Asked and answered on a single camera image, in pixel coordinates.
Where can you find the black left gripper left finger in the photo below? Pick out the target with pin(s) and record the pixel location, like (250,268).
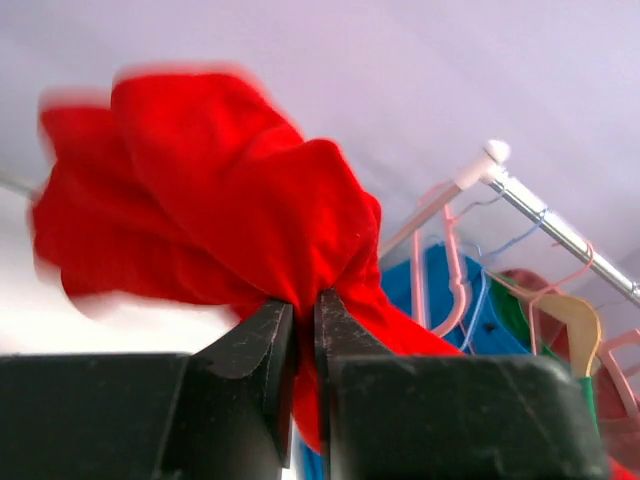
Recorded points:
(221,413)

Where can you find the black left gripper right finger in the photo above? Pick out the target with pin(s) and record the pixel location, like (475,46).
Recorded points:
(386,416)

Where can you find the light blue wire hanger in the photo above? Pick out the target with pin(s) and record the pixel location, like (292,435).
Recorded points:
(484,288)

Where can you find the blue t-shirt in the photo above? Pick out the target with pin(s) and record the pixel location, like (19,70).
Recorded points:
(490,336)

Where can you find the green t-shirt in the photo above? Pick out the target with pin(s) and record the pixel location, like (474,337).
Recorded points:
(532,281)

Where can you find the wooden hanger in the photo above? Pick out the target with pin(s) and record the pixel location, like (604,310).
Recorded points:
(583,327)

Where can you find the thick pink plastic hanger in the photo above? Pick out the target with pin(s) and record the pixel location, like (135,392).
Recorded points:
(619,376)

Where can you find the dusty red t-shirt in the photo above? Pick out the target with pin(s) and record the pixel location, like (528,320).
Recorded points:
(619,432)

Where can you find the white and chrome clothes rack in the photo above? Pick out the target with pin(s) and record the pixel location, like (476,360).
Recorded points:
(489,168)

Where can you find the thin pink wire hanger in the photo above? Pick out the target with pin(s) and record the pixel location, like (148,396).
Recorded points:
(534,299)

